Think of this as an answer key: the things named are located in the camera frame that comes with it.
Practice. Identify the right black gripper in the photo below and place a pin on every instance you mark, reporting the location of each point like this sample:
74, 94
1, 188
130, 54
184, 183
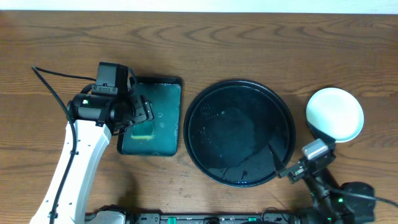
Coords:
294, 171

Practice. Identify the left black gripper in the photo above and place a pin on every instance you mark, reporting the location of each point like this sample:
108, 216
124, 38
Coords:
142, 109

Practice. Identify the green yellow sponge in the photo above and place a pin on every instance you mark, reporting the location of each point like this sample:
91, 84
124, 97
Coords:
143, 131

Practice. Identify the mint plate with green smear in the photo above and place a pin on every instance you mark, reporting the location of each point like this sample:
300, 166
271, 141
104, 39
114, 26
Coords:
336, 113

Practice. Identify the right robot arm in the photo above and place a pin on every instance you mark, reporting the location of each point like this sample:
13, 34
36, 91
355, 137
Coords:
351, 202

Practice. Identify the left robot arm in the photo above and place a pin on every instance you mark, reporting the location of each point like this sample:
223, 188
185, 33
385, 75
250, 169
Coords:
93, 120

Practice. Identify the black rectangular water tray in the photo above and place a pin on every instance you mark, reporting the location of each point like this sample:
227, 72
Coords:
165, 96

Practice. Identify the round black serving tray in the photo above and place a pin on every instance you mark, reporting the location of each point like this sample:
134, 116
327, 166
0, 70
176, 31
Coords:
228, 127

